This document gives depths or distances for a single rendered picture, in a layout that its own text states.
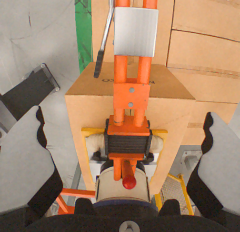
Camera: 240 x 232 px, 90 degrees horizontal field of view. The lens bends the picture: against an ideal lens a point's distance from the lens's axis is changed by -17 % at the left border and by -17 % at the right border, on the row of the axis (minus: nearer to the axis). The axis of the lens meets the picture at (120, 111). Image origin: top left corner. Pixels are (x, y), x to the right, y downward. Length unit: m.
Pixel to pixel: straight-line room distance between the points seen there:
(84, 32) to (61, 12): 0.27
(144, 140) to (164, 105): 0.17
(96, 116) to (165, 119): 0.22
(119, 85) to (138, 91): 0.03
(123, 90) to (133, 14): 0.12
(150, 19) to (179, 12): 0.61
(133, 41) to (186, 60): 0.66
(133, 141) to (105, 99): 0.16
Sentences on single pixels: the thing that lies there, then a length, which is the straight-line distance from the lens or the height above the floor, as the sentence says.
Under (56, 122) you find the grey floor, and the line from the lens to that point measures 1.83.
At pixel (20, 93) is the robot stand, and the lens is 1.21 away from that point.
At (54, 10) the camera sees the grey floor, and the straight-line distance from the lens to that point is 1.45.
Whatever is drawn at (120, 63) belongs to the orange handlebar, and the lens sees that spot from 0.23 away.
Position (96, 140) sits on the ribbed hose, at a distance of 0.41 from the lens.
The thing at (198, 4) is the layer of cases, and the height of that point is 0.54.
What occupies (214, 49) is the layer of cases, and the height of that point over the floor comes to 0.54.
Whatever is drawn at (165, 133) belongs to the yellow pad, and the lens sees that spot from 0.49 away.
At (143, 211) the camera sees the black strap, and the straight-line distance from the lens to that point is 0.40.
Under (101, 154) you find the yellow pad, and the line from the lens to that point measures 0.54.
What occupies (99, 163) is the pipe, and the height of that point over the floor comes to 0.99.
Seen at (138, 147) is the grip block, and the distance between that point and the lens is 0.32.
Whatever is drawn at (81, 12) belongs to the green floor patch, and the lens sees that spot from 1.36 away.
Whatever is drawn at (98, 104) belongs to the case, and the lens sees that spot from 0.43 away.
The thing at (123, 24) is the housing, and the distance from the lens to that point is 0.22.
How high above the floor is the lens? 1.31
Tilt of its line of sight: 57 degrees down
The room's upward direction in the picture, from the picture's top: 178 degrees counter-clockwise
